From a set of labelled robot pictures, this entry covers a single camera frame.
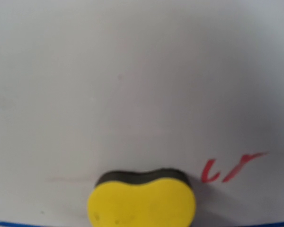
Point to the blue framed whiteboard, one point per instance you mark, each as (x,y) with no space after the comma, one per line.
(90,86)

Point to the yellow whiteboard eraser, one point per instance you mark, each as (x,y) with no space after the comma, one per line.
(158,198)

